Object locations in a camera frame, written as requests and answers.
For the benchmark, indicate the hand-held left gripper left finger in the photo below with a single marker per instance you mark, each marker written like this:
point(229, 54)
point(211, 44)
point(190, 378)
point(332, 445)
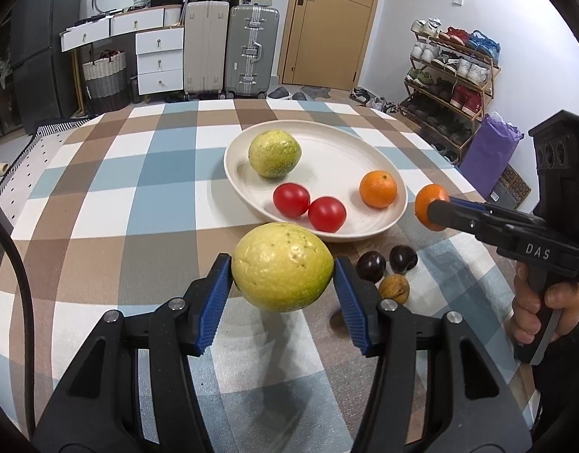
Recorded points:
point(213, 303)

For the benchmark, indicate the person's right forearm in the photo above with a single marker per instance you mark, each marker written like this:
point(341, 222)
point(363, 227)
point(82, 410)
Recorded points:
point(568, 377)

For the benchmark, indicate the yellow guava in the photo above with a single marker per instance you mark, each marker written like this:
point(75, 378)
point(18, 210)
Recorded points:
point(282, 266)

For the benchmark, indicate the beige suitcase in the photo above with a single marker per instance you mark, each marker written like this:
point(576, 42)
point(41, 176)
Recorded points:
point(205, 49)

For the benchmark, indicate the cracked brown longan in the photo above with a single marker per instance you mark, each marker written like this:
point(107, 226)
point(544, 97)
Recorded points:
point(394, 289)

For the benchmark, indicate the woven laundry basket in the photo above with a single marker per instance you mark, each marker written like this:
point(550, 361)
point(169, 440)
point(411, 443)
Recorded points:
point(105, 82)

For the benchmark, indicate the dotted floor mat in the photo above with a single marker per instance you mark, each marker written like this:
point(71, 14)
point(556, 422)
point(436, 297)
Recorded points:
point(29, 160)

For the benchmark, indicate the grey slippers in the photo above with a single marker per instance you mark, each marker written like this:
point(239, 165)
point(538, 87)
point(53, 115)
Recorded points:
point(294, 93)

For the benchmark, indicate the grey sneakers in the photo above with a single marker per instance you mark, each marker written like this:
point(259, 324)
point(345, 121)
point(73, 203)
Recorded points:
point(372, 100)

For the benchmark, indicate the black refrigerator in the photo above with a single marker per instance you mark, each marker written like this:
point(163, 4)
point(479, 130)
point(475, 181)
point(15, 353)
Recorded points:
point(46, 42)

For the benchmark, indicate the dark purple plum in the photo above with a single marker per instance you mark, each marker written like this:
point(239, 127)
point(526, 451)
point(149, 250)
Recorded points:
point(403, 258)
point(370, 266)

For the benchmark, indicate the small orange mandarin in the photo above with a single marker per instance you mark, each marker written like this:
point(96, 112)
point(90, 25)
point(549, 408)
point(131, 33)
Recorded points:
point(424, 200)

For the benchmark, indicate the brown doormat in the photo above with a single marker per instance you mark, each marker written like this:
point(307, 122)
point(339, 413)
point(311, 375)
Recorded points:
point(512, 188)

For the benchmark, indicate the silver suitcase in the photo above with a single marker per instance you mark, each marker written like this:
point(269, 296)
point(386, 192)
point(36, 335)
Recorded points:
point(251, 52)

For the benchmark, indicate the purple bag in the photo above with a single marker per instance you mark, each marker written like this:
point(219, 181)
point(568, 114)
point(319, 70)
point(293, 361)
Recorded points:
point(487, 155)

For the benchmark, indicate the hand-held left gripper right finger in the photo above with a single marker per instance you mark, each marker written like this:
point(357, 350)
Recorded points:
point(351, 303)

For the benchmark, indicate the person's right hand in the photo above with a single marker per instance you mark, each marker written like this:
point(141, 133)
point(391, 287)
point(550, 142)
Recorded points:
point(523, 311)

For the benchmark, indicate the white drawer desk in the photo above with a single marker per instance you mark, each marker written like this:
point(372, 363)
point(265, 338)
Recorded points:
point(159, 61)

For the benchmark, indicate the cream round plate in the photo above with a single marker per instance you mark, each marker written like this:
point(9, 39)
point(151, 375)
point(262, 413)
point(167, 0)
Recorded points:
point(346, 160)

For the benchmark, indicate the green yellow citrus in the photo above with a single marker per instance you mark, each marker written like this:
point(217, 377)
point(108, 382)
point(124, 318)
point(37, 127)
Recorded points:
point(274, 153)

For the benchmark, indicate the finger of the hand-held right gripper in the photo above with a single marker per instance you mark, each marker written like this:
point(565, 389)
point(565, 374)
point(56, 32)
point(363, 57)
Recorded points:
point(464, 221)
point(506, 214)

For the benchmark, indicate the red tomato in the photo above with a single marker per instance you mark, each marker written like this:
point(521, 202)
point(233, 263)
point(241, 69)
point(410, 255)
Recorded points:
point(291, 199)
point(327, 214)

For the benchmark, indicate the large orange mandarin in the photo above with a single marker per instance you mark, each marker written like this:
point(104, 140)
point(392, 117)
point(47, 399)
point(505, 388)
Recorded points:
point(378, 189)

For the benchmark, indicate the wooden door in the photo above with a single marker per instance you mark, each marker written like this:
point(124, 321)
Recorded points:
point(329, 28)

